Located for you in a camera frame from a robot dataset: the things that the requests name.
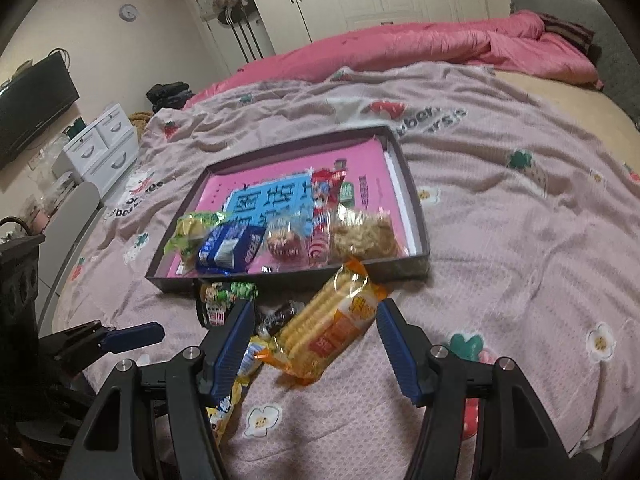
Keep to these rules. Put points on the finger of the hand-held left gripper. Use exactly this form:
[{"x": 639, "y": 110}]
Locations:
[
  {"x": 135, "y": 336},
  {"x": 80, "y": 342}
]

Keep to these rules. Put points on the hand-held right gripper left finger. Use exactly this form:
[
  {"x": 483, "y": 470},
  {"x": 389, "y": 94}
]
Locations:
[{"x": 235, "y": 350}]

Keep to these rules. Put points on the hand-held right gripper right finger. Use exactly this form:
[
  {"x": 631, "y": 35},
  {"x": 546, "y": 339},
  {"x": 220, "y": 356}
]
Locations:
[{"x": 400, "y": 355}]

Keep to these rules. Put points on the orange biscuit packet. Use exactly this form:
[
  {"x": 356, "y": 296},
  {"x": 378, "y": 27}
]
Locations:
[{"x": 325, "y": 330}]

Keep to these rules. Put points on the dark shallow cardboard box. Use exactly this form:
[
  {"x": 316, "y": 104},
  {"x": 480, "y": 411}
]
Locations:
[{"x": 410, "y": 260}]

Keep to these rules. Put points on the blue snack packet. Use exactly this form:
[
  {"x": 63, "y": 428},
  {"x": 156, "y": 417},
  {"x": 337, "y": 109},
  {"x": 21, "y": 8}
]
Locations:
[{"x": 227, "y": 250}]

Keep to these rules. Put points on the clear packet with red sweet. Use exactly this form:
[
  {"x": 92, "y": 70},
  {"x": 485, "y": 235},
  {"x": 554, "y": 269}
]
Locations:
[{"x": 283, "y": 245}]

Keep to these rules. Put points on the clear crispy noodle packet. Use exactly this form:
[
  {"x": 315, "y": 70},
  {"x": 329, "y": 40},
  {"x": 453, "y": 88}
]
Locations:
[{"x": 365, "y": 237}]

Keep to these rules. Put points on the red and white striped packet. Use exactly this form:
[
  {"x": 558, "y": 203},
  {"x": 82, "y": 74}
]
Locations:
[{"x": 319, "y": 242}]

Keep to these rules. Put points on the long yellow snack packet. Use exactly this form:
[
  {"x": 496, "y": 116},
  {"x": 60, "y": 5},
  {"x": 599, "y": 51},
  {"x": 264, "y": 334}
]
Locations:
[{"x": 240, "y": 380}]

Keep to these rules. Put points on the black and green snack packet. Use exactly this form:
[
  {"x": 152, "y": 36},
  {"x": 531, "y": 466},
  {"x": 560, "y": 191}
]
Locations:
[{"x": 217, "y": 302}]

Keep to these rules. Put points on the small dark brown candy packet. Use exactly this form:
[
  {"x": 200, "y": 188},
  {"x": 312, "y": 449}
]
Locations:
[{"x": 280, "y": 317}]

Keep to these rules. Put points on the green label pastry packet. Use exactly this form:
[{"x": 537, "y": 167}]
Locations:
[{"x": 192, "y": 232}]

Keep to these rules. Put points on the white drawer cabinet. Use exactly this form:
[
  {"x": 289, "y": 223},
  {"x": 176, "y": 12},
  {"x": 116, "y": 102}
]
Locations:
[{"x": 100, "y": 150}]

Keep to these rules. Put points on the pink strawberry printed blanket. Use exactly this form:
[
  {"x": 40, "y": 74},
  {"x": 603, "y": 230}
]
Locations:
[{"x": 500, "y": 210}]

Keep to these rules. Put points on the red snack packet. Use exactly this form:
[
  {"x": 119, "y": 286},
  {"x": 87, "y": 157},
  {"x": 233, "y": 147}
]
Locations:
[{"x": 326, "y": 185}]

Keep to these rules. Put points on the black flat television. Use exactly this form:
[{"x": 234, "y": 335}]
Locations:
[{"x": 35, "y": 105}]

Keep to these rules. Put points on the pink picture book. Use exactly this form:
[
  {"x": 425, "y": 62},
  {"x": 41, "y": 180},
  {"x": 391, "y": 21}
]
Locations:
[{"x": 370, "y": 160}]

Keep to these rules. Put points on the black bag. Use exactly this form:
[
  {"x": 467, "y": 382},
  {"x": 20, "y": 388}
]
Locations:
[{"x": 167, "y": 94}]

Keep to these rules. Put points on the beige bed sheet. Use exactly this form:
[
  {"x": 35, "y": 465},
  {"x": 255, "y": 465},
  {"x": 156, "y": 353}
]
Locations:
[{"x": 565, "y": 105}]

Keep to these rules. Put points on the pink quilt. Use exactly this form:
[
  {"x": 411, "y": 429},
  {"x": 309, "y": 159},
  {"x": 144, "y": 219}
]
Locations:
[{"x": 400, "y": 45}]

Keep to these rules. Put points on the dark striped pillow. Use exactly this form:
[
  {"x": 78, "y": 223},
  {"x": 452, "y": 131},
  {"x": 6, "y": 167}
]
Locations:
[{"x": 567, "y": 32}]

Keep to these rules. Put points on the grey upholstered headboard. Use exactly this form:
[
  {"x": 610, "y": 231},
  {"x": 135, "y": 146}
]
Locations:
[{"x": 610, "y": 35}]

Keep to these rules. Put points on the round wall clock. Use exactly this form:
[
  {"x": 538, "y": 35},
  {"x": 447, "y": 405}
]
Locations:
[{"x": 128, "y": 12}]

